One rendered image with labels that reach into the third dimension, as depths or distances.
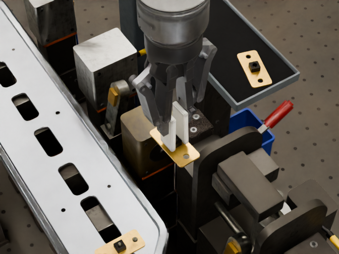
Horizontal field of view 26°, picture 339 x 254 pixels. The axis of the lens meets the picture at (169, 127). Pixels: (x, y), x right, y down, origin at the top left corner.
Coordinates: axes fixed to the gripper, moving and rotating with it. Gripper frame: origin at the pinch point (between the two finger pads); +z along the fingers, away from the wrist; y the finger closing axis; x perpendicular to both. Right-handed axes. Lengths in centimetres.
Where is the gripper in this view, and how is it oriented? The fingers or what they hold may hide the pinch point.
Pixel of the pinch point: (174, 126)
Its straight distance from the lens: 107.7
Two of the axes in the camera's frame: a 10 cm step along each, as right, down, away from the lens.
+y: -8.1, 4.6, -3.6
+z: 0.1, 6.3, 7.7
